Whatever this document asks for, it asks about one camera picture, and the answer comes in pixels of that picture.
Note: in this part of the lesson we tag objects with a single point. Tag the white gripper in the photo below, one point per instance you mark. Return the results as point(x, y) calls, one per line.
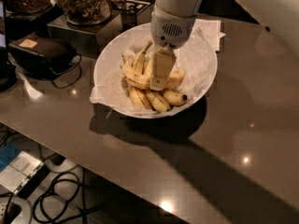
point(171, 30)

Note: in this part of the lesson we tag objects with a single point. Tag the crosswise yellow banana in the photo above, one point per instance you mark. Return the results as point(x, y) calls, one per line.
point(142, 81)

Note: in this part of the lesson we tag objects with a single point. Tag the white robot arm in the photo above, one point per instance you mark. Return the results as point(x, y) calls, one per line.
point(281, 16)

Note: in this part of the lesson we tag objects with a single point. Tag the white paper bowl liner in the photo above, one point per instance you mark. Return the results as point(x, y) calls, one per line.
point(193, 59)

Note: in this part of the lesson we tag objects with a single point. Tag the white bowl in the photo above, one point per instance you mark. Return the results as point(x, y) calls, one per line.
point(202, 75)

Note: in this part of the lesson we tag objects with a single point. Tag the right yellow banana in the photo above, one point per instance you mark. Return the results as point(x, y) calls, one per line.
point(174, 98)

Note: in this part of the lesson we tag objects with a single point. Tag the middle yellow banana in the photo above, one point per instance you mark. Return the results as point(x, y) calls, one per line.
point(155, 98)

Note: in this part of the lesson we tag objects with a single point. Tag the left yellow banana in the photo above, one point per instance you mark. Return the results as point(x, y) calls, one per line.
point(138, 97)

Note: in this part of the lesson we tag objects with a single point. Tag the white paper sheets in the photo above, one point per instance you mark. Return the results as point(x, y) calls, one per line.
point(210, 30)

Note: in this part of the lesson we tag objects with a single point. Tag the dark metal stand box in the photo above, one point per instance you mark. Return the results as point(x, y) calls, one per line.
point(87, 40)

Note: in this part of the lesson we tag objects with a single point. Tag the glass jar of granola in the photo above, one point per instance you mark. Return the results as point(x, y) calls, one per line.
point(86, 12)

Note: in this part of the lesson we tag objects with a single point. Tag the silver box on floor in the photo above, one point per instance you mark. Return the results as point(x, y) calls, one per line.
point(22, 174)

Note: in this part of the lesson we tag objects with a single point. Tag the white power strip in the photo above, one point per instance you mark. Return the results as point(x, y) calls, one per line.
point(15, 211)

